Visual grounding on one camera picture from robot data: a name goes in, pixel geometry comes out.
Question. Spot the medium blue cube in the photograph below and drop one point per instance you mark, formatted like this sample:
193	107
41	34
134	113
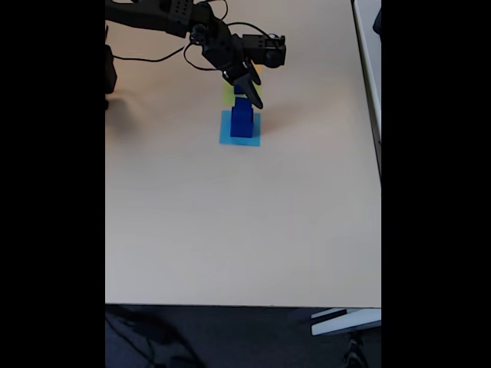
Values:
242	109

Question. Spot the orange paper square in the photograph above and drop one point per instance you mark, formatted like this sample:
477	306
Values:
258	69

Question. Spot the green paper square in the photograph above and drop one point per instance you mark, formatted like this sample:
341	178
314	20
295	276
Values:
228	96

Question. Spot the light blue paper square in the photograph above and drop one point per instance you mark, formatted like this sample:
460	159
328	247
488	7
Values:
245	142

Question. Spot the large blue cube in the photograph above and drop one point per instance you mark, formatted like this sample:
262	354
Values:
241	130

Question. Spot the white neighbouring desk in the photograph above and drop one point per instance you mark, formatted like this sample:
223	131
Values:
370	57

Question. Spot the dark object on desk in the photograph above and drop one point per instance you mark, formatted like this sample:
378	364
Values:
378	21

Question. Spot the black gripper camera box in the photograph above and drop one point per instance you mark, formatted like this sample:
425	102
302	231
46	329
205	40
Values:
268	50

